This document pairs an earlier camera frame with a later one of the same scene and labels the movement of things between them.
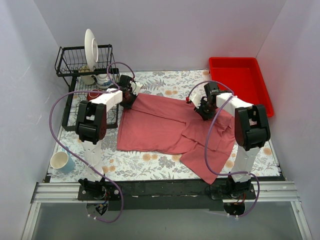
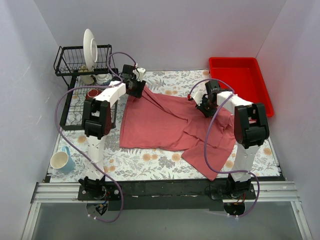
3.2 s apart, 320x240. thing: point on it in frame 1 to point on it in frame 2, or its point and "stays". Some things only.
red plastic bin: x=244 y=76 stays
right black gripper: x=205 y=111 stays
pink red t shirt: x=155 y=123 stays
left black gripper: x=128 y=100 to x=136 y=90
